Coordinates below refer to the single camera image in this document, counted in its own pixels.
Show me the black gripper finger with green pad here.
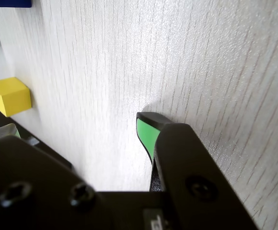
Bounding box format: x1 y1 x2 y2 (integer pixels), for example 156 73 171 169
136 112 261 230

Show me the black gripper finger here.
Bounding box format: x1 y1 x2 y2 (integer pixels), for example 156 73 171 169
0 100 99 230

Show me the yellow wooden cube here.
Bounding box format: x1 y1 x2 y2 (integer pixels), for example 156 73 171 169
0 77 32 118

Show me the blue wooden cube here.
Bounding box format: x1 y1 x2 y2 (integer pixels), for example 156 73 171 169
0 0 33 9

